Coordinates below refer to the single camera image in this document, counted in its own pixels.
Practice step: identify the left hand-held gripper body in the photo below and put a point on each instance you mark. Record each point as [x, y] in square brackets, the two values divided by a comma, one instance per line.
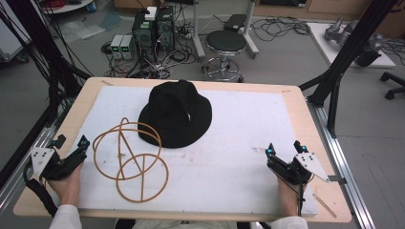
[43, 159]

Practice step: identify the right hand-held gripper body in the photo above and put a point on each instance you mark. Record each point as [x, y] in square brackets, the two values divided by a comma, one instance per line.
[307, 162]

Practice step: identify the black bucket hat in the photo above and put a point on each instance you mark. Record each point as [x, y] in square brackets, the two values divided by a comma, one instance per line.
[176, 114]

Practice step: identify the person's right hand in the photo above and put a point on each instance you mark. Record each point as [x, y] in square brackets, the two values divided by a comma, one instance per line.
[288, 197]

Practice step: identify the person's left hand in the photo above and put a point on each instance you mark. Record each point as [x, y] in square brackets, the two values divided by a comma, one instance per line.
[68, 187]

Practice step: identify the thin wooden stick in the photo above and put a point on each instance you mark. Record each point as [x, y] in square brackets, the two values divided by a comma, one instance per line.
[324, 206]

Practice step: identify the white foam mat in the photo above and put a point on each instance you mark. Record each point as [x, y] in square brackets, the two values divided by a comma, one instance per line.
[223, 165]

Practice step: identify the person's right white sleeve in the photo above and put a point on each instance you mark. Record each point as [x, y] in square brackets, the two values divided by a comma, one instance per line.
[289, 223]

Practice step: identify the person's white sleeve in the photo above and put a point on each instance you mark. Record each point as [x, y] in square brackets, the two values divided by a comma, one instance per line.
[67, 218]
[289, 223]

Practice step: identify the person's left white sleeve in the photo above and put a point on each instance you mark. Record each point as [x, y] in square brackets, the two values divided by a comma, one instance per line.
[67, 218]

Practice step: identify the white floor platform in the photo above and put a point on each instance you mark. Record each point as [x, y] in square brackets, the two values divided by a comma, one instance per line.
[324, 47]

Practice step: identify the white equipment case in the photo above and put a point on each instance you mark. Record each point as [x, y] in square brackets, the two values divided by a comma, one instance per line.
[11, 41]

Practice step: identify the white power supply unit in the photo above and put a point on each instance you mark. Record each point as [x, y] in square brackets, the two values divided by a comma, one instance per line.
[127, 46]
[116, 46]

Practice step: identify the black office chair base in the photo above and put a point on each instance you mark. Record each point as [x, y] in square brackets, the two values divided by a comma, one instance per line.
[393, 86]

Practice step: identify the clear plastic sheet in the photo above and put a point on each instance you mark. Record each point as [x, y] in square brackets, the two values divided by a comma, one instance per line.
[82, 31]

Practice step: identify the grey desk leg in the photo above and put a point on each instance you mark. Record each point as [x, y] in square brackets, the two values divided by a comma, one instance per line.
[251, 35]
[198, 35]

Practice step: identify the black round stool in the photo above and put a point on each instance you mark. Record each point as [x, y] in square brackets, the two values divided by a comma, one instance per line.
[225, 43]

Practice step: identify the black computer tower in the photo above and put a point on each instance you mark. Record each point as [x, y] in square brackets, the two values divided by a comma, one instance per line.
[144, 35]
[165, 28]

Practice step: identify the white round table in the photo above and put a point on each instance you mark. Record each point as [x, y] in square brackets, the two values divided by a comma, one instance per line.
[70, 6]

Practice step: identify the flat black box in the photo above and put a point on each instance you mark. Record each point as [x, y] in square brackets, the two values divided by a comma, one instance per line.
[235, 22]

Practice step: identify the small white box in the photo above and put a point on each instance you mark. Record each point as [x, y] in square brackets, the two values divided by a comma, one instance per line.
[151, 13]

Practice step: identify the aluminium rail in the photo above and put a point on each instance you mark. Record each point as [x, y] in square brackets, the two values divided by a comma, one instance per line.
[19, 178]
[345, 171]

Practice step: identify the black metal frame stand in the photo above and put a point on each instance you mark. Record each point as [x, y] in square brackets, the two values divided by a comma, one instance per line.
[347, 54]
[51, 63]

